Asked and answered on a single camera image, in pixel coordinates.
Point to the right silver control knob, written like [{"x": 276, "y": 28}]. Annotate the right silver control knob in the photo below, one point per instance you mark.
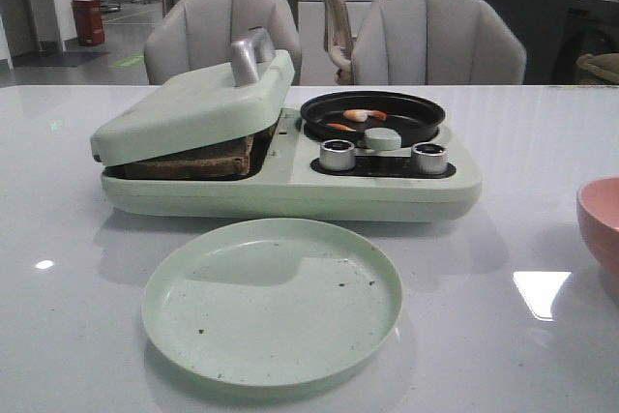
[{"x": 429, "y": 158}]

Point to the beige office chair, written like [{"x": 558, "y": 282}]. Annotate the beige office chair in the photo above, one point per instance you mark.
[{"x": 338, "y": 40}]

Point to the green breakfast maker lid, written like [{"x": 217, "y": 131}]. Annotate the green breakfast maker lid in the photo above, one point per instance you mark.
[{"x": 195, "y": 109}]

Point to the small orange shrimp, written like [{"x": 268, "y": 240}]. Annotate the small orange shrimp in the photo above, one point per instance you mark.
[{"x": 340, "y": 127}]

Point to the green breakfast maker base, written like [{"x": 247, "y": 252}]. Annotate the green breakfast maker base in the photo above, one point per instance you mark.
[{"x": 287, "y": 186}]

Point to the red trash bin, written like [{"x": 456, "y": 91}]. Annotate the red trash bin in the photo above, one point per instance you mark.
[{"x": 88, "y": 22}]

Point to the grey upholstered chair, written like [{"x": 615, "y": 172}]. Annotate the grey upholstered chair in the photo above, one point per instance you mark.
[
  {"x": 436, "y": 42},
  {"x": 197, "y": 34}
]

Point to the pink bowl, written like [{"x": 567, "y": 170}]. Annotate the pink bowl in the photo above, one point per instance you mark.
[{"x": 597, "y": 216}]

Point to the black round frying pan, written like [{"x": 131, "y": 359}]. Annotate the black round frying pan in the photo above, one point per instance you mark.
[{"x": 414, "y": 118}]

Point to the silver control knob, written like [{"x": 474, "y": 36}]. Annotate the silver control knob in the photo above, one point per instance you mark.
[
  {"x": 337, "y": 155},
  {"x": 429, "y": 158}
]

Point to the shrimp with orange tail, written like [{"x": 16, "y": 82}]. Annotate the shrimp with orange tail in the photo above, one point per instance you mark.
[{"x": 361, "y": 115}]

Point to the bread slice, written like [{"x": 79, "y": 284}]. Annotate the bread slice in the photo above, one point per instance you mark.
[{"x": 229, "y": 159}]

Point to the right grey upholstered chair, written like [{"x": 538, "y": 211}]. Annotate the right grey upholstered chair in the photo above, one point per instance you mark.
[{"x": 436, "y": 42}]

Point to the beige cushion at right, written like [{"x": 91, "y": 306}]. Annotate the beige cushion at right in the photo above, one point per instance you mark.
[{"x": 602, "y": 69}]

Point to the left grey upholstered chair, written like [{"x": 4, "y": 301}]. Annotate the left grey upholstered chair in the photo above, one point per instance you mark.
[{"x": 197, "y": 34}]

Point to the left silver control knob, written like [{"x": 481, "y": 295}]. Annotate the left silver control knob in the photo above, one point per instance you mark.
[{"x": 337, "y": 155}]

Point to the light green round plate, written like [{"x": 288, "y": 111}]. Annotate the light green round plate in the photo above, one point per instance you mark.
[{"x": 276, "y": 304}]

